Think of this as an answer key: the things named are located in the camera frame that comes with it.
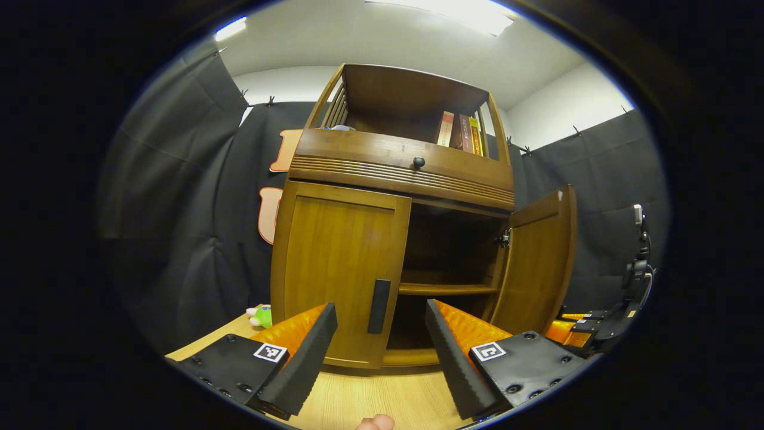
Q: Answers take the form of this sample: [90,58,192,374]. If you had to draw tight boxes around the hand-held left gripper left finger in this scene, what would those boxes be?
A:
[164,302,338,421]

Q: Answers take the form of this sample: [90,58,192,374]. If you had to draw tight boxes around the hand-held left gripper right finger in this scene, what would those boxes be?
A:
[425,299,589,420]

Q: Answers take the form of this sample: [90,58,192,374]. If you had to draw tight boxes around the wooden cabinet door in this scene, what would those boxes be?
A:
[489,185,578,336]
[272,181,412,369]

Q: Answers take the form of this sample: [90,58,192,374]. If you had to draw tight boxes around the black door handle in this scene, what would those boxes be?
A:
[367,278,392,335]

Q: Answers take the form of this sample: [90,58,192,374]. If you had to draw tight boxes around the wooden double-door shoe cabinet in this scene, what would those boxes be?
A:
[270,63,517,368]

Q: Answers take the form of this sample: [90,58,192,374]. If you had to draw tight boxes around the wooden inner cabinet shelf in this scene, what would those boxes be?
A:
[399,282,499,297]

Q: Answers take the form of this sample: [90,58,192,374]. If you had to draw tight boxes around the wooden cabinet drawer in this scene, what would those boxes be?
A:
[295,128,514,193]

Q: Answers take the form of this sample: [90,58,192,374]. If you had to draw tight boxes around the black backdrop cloth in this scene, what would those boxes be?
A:
[95,42,672,359]

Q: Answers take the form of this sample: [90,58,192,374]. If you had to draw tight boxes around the dark red book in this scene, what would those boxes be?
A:
[456,113,474,152]

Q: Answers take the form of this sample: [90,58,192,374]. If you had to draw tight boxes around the red and cream book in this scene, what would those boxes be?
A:
[437,111,455,148]

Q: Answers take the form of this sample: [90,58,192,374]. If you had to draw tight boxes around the large ceiling light panel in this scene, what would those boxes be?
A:
[364,0,515,36]

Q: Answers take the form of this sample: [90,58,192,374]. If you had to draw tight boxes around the small ceiling light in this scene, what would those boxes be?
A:
[214,16,248,42]

